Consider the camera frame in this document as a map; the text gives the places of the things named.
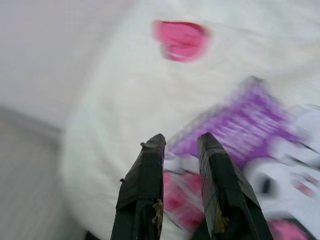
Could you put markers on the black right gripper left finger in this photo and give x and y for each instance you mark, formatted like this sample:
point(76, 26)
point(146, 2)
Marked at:
point(142, 190)

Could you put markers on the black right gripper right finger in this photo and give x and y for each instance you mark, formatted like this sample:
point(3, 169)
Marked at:
point(225, 190)

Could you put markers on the cream cartoon print blanket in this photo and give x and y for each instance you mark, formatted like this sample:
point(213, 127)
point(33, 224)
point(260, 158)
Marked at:
point(175, 87)

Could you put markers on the mattress with cream sheet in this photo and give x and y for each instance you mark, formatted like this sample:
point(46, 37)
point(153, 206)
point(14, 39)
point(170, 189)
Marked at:
point(30, 50)

